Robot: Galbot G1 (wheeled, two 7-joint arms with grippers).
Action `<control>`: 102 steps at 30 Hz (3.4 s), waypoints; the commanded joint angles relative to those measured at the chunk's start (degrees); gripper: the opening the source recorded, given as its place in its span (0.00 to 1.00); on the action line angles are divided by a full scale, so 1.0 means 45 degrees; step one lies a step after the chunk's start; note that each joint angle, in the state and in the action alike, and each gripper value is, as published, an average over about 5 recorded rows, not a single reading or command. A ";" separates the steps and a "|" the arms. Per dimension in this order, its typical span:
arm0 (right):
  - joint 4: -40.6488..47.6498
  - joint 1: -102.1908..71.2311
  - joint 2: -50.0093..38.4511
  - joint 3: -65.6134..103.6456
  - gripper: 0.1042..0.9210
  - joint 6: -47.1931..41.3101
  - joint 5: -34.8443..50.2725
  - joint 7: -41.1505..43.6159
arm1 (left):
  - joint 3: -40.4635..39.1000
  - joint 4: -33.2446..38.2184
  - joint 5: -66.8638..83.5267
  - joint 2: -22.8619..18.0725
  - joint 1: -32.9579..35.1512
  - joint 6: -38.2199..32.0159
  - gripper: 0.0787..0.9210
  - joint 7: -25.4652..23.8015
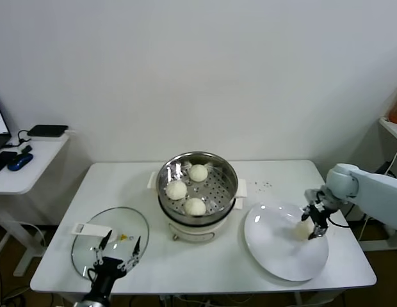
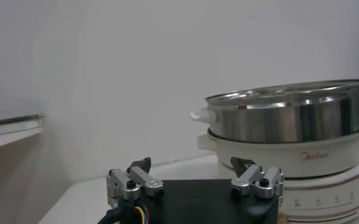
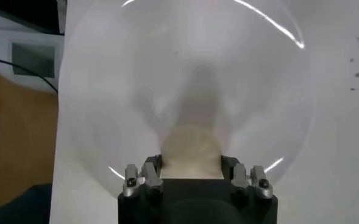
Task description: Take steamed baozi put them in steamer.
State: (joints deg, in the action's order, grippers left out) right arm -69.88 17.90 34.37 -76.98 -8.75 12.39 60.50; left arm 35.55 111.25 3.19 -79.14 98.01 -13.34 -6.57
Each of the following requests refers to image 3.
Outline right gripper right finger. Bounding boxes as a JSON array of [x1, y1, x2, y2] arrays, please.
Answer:
[[221, 155, 274, 199]]

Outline white steamed baozi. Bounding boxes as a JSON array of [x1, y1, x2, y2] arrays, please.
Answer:
[[160, 125, 223, 180]]

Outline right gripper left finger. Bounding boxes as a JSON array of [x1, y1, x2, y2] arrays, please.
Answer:
[[123, 155, 165, 198]]

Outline white robot base with screen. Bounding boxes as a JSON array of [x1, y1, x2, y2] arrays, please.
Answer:
[[0, 10, 66, 93]]

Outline black robot column with tape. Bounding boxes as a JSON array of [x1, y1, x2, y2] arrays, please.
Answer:
[[0, 0, 67, 35]]

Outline white round plate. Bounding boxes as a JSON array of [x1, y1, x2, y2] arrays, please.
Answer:
[[59, 0, 316, 198]]

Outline black floor cable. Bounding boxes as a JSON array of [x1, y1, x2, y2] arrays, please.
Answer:
[[0, 57, 59, 94]]

